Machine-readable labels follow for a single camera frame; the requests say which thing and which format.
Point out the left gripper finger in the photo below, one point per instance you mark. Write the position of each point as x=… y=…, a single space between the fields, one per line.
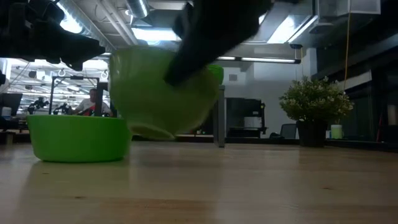
x=84 y=49

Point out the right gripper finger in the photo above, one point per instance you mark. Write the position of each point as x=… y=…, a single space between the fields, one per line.
x=192 y=59

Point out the large olive green bowl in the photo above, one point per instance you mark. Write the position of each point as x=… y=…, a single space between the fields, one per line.
x=140 y=93

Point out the background black robot arm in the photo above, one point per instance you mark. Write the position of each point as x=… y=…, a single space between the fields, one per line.
x=63 y=109
x=38 y=104

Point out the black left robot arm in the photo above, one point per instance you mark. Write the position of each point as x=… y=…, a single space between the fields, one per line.
x=28 y=14

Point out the person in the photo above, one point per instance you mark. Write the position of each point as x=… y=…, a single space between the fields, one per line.
x=88 y=107

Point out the long ceiling light bar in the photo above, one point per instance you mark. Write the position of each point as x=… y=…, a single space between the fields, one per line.
x=267 y=59

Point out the dark monitor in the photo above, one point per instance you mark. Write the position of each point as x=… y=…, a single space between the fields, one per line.
x=11 y=102

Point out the black cabinet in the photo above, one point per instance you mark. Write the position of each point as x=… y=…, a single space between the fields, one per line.
x=239 y=109

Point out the white cup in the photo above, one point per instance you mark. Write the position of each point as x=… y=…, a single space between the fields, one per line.
x=6 y=111

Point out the bright green plastic tub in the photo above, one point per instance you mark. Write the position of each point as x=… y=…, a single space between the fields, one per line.
x=77 y=140

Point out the grey office chair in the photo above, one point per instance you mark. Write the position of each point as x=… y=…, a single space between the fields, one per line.
x=288 y=130

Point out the green leafy plant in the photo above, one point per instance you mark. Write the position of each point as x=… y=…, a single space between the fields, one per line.
x=314 y=99

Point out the dark plant pot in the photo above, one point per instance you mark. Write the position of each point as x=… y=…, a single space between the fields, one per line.
x=311 y=133

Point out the pale green cup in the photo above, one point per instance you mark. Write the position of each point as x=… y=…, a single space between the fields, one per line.
x=336 y=132

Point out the grey square wall sign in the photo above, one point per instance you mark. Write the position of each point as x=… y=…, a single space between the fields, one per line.
x=233 y=77

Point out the silver ventilation duct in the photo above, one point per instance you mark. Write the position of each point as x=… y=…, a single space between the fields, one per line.
x=136 y=7

